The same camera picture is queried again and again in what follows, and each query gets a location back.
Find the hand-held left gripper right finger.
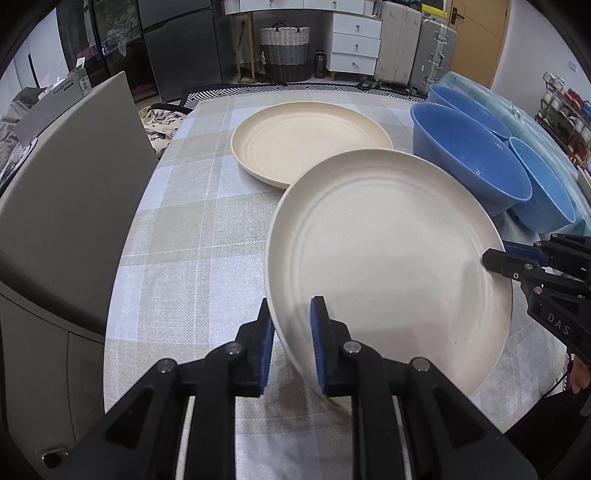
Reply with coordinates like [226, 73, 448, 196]
[310, 295, 541, 480]

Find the cardboard box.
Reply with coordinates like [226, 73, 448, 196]
[14, 69, 88, 141]

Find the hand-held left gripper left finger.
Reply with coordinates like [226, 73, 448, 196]
[44, 298, 278, 480]

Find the two-tone wicker basket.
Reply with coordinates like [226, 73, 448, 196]
[257, 21, 311, 84]

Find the cream round plate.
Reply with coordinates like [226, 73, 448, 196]
[265, 148, 514, 406]
[231, 102, 394, 189]

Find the shoe rack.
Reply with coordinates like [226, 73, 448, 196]
[536, 71, 591, 167]

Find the beige suitcase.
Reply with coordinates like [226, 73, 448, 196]
[374, 0, 422, 86]

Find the large dark blue bowl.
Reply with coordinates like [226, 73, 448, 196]
[410, 102, 533, 217]

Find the glass door cabinet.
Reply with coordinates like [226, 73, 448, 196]
[55, 0, 160, 100]

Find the dark grey refrigerator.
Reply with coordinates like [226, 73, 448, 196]
[136, 0, 227, 103]

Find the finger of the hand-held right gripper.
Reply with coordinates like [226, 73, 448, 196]
[482, 248, 591, 365]
[502, 233, 591, 280]

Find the printed tote bag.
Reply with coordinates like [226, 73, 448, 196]
[139, 104, 190, 160]

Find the white drawer desk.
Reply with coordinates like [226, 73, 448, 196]
[226, 0, 384, 77]

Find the wooden door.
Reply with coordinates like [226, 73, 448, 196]
[450, 0, 511, 90]

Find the silver suitcase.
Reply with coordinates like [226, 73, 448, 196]
[409, 11, 458, 95]

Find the black and white rug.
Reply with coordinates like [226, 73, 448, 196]
[180, 80, 430, 109]

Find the grey chair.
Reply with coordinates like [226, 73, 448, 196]
[0, 71, 160, 467]

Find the light blue bowl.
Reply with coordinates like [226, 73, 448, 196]
[508, 137, 577, 232]

